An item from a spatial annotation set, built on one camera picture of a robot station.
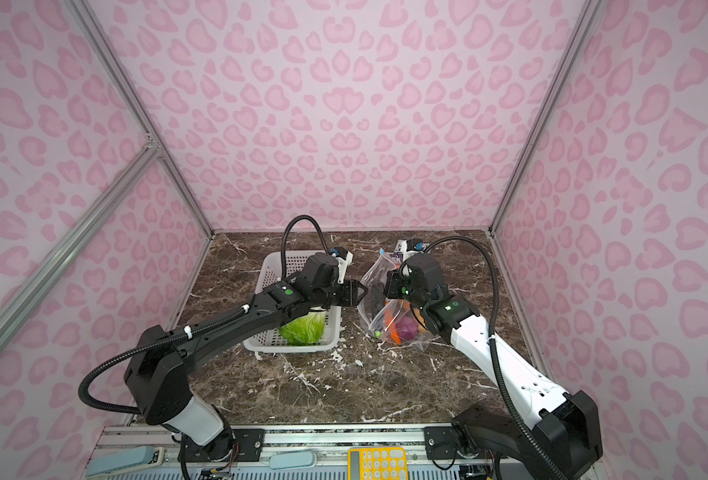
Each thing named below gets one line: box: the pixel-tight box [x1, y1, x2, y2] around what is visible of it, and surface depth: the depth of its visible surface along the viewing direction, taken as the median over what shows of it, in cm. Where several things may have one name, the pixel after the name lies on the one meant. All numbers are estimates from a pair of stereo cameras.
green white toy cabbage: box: [279, 306, 327, 346], surface depth 87 cm
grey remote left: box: [86, 446, 165, 479], surface depth 71 cm
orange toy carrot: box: [384, 300, 402, 345], surface depth 79 cm
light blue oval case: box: [269, 451, 317, 470], surface depth 70 cm
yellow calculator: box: [348, 447, 409, 480], surface depth 71 cm
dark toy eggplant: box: [368, 282, 386, 319], surface depth 85 cm
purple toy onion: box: [395, 316, 419, 341], surface depth 88 cm
